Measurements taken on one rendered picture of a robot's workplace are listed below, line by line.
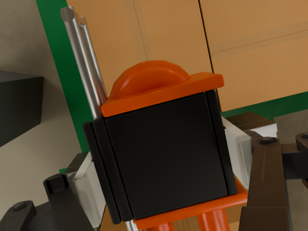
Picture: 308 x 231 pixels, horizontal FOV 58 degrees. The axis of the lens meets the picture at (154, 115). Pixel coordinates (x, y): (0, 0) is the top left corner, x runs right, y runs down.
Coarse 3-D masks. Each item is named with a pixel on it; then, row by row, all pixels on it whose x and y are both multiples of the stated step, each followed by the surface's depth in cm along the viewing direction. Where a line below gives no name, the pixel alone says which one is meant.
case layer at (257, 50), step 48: (96, 0) 85; (144, 0) 86; (192, 0) 86; (240, 0) 87; (288, 0) 87; (96, 48) 88; (144, 48) 88; (192, 48) 89; (240, 48) 89; (288, 48) 90; (240, 96) 92
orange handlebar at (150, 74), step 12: (156, 60) 18; (132, 72) 17; (144, 72) 17; (156, 72) 17; (168, 72) 17; (180, 72) 18; (120, 84) 18; (132, 84) 17; (144, 84) 17; (156, 84) 18; (168, 84) 17; (120, 96) 18; (204, 216) 19; (216, 216) 19; (156, 228) 19; (168, 228) 20; (204, 228) 20; (216, 228) 19; (228, 228) 20
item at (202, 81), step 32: (128, 96) 17; (160, 96) 16; (192, 96) 16; (128, 128) 16; (160, 128) 16; (192, 128) 17; (128, 160) 17; (160, 160) 17; (192, 160) 17; (224, 160) 17; (128, 192) 17; (160, 192) 17; (192, 192) 17; (224, 192) 17; (160, 224) 18
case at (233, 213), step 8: (232, 208) 61; (240, 208) 60; (104, 216) 69; (192, 216) 61; (232, 216) 58; (104, 224) 66; (112, 224) 65; (120, 224) 64; (176, 224) 60; (184, 224) 59; (192, 224) 58; (232, 224) 56
